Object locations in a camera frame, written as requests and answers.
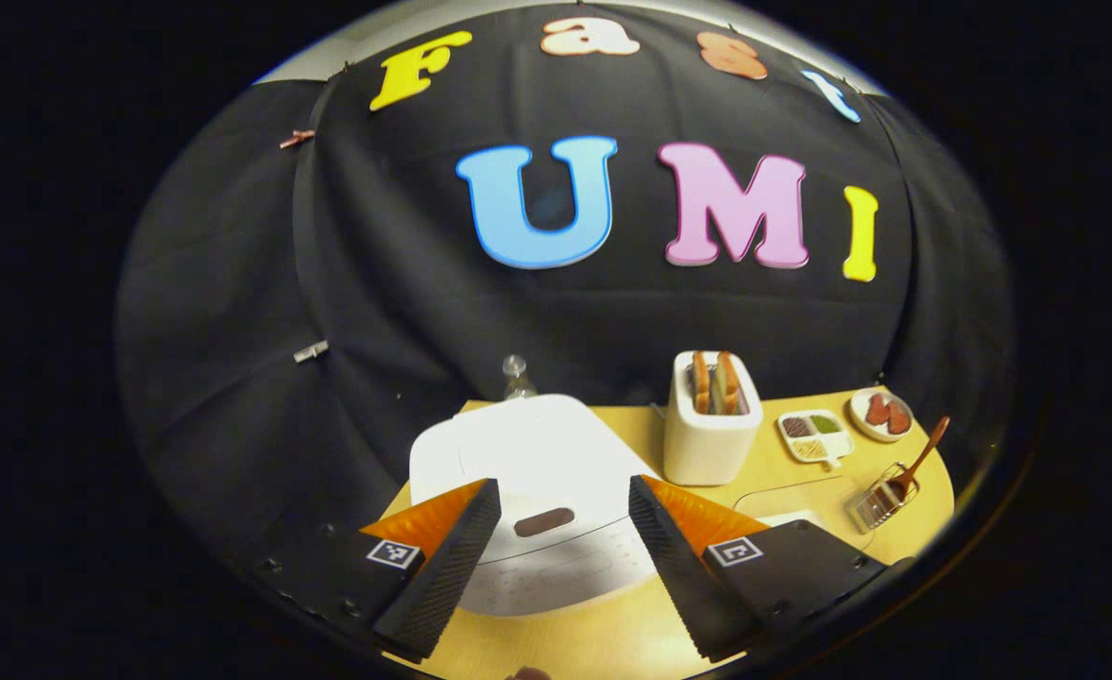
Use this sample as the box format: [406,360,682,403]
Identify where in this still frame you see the small clear glass bottle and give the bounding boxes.
[502,354,538,401]

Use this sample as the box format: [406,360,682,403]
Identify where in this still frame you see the black backdrop cloth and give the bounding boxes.
[116,5,1018,568]

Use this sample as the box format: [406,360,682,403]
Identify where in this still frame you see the white rice cooker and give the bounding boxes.
[409,394,660,618]

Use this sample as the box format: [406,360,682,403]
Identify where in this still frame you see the white divided grain dish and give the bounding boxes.
[777,409,855,470]

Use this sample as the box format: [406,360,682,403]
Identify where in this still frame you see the white toaster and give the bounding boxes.
[663,350,764,487]

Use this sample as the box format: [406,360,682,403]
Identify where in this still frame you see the clear box of rice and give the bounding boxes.
[733,474,873,553]

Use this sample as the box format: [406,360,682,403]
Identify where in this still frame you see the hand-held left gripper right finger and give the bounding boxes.
[628,475,889,664]

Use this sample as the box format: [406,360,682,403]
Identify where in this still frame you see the brown wooden spoon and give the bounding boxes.
[881,416,950,502]

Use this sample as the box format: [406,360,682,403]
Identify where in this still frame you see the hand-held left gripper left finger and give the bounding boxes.
[239,478,502,662]

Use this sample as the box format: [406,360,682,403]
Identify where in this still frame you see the small white round plate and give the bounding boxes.
[848,387,915,443]

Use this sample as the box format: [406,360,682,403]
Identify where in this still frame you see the wire chopstick holder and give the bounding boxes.
[846,461,920,532]

